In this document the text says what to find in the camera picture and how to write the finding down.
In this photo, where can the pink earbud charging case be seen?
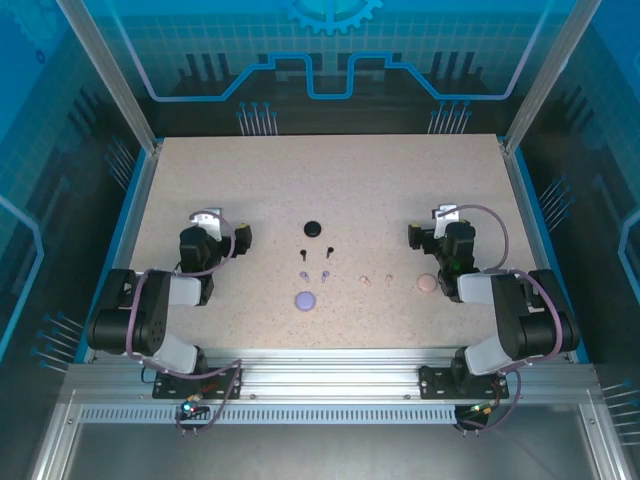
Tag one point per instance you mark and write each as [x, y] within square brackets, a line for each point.
[427, 283]

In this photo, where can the black earbud charging case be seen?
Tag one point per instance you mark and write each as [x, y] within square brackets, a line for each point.
[313, 229]

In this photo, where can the purple earbud charging case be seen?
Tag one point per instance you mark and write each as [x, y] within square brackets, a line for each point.
[305, 300]

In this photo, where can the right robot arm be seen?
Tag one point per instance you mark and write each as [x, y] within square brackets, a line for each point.
[520, 320]

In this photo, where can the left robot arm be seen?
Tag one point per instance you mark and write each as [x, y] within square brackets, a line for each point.
[150, 320]

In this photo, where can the blue table edge strip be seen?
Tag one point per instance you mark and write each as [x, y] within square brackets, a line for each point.
[547, 250]
[116, 250]

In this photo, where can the metal base panel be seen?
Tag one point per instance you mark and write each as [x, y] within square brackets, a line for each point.
[325, 452]

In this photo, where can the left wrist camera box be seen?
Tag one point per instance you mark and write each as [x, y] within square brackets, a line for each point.
[206, 220]

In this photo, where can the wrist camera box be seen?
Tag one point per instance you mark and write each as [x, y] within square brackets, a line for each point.
[206, 220]
[445, 216]

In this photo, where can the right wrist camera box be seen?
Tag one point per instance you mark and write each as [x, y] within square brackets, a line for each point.
[445, 216]

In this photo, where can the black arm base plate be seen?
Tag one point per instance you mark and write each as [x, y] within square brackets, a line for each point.
[170, 387]
[435, 382]

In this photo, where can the aluminium mounting rail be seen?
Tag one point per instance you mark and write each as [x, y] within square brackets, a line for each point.
[325, 370]

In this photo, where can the aluminium frame post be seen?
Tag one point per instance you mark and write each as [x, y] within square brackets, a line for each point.
[547, 75]
[115, 75]

